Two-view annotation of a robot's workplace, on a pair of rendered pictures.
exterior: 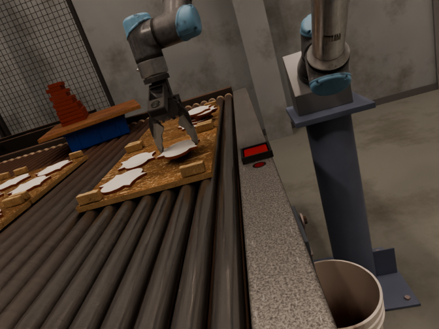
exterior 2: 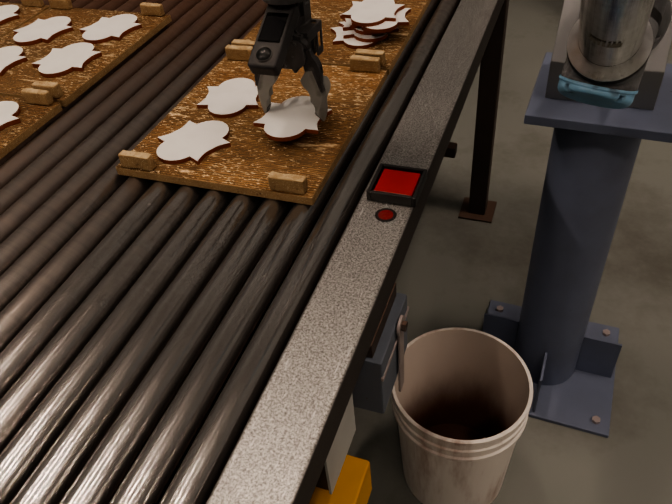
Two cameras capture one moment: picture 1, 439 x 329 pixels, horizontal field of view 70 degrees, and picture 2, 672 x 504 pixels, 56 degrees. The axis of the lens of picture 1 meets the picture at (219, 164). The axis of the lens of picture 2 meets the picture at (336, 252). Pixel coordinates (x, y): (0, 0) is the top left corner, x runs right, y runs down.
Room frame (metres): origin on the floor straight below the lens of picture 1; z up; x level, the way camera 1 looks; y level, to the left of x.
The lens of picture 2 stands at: (-0.04, -0.21, 1.52)
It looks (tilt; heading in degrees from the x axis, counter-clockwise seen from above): 43 degrees down; 16
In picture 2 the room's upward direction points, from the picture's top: 6 degrees counter-clockwise
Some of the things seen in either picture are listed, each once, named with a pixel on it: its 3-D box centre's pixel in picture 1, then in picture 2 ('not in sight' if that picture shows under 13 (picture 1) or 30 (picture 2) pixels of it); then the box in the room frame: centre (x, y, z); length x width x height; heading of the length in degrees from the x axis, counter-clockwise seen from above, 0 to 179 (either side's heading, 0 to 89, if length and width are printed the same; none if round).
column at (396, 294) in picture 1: (343, 202); (569, 252); (1.16, -0.45, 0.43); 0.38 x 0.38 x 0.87; 80
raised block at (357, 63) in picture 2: (204, 126); (365, 63); (1.09, 0.01, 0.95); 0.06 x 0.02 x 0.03; 82
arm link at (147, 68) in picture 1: (152, 69); not in sight; (0.89, 0.09, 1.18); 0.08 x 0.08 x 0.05
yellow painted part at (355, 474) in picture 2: not in sight; (330, 466); (0.37, -0.06, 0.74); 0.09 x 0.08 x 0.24; 172
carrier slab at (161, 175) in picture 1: (159, 162); (262, 118); (0.91, 0.17, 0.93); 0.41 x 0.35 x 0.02; 172
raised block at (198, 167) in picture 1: (193, 168); (287, 182); (0.70, 0.06, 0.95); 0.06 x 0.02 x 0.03; 82
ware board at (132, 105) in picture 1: (93, 117); not in sight; (1.81, 0.58, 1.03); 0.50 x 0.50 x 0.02; 13
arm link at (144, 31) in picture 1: (144, 38); not in sight; (0.90, 0.09, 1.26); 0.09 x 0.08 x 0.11; 70
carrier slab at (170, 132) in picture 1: (179, 127); (338, 22); (1.32, 0.11, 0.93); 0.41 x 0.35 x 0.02; 173
